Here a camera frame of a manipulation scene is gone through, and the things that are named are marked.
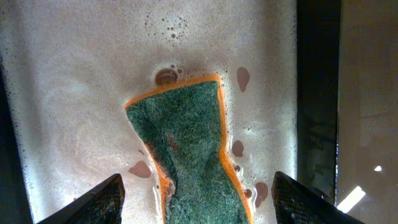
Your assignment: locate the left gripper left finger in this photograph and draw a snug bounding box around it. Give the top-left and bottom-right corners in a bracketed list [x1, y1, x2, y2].
[39, 174, 125, 224]

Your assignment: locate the small black water tray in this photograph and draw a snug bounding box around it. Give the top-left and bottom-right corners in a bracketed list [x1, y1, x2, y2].
[1, 1, 341, 223]

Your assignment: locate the green and orange sponge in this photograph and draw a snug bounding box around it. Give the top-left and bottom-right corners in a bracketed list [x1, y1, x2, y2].
[125, 75, 252, 223]

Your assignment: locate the large brown serving tray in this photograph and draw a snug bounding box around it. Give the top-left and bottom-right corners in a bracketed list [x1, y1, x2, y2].
[337, 0, 397, 223]

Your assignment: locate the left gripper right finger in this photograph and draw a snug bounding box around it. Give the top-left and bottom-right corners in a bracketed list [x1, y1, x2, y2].
[272, 171, 364, 224]

